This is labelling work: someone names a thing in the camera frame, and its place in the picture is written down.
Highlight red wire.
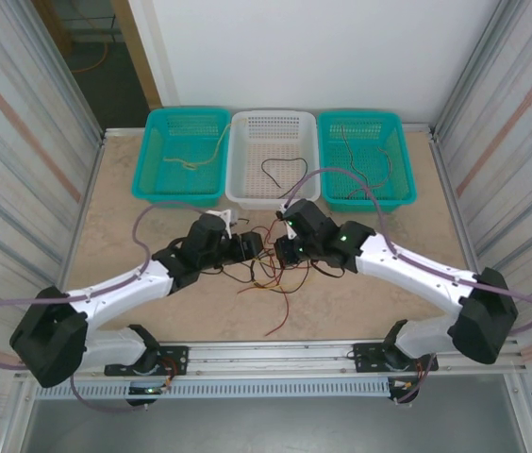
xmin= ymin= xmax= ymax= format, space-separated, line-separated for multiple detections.
xmin=236 ymin=221 xmax=295 ymax=296
xmin=341 ymin=122 xmax=380 ymax=199
xmin=264 ymin=271 xmax=295 ymax=337
xmin=346 ymin=146 xmax=394 ymax=200

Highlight teal plastic basket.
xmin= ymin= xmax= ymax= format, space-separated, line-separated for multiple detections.
xmin=131 ymin=108 xmax=233 ymax=211
xmin=316 ymin=110 xmax=418 ymax=213

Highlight white plastic basket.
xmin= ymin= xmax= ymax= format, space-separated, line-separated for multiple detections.
xmin=224 ymin=109 xmax=322 ymax=211

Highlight grey metal shelf panel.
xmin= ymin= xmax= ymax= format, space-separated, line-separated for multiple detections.
xmin=10 ymin=375 xmax=532 ymax=453

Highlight wooden furniture piece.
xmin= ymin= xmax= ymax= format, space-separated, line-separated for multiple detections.
xmin=32 ymin=0 xmax=76 ymax=56

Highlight thin black right gripper cable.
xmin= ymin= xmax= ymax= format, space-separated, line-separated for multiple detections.
xmin=310 ymin=257 xmax=348 ymax=281

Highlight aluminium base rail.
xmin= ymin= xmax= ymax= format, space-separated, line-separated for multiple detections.
xmin=76 ymin=340 xmax=529 ymax=378

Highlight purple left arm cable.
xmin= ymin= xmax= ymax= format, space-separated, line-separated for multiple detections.
xmin=0 ymin=201 xmax=223 ymax=414

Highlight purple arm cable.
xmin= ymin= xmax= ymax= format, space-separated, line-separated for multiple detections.
xmin=0 ymin=201 xmax=223 ymax=414
xmin=280 ymin=167 xmax=532 ymax=405

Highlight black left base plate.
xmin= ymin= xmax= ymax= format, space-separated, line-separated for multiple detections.
xmin=104 ymin=345 xmax=190 ymax=378

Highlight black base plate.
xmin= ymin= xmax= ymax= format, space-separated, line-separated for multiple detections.
xmin=104 ymin=345 xmax=190 ymax=378
xmin=351 ymin=343 xmax=439 ymax=374

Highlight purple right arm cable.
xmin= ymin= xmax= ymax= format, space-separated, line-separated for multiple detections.
xmin=280 ymin=167 xmax=532 ymax=405

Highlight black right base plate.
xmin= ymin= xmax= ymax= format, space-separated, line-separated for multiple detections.
xmin=351 ymin=343 xmax=439 ymax=374

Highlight grey slotted cable duct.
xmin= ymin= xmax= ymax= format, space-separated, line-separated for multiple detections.
xmin=34 ymin=379 xmax=392 ymax=400

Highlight red left base wires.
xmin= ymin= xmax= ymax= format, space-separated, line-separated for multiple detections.
xmin=159 ymin=357 xmax=187 ymax=393

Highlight red base wires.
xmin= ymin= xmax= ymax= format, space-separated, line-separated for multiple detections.
xmin=388 ymin=357 xmax=437 ymax=393
xmin=159 ymin=357 xmax=187 ymax=393

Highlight red right base wires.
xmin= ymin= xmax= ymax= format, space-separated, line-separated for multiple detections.
xmin=388 ymin=357 xmax=437 ymax=393

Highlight aluminium frame post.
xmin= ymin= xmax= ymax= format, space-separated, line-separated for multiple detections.
xmin=435 ymin=0 xmax=512 ymax=131
xmin=29 ymin=0 xmax=107 ymax=143

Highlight wooden door frame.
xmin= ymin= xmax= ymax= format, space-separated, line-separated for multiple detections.
xmin=109 ymin=0 xmax=163 ymax=108

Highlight orange floor cable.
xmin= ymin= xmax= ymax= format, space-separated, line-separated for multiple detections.
xmin=70 ymin=41 xmax=112 ymax=75

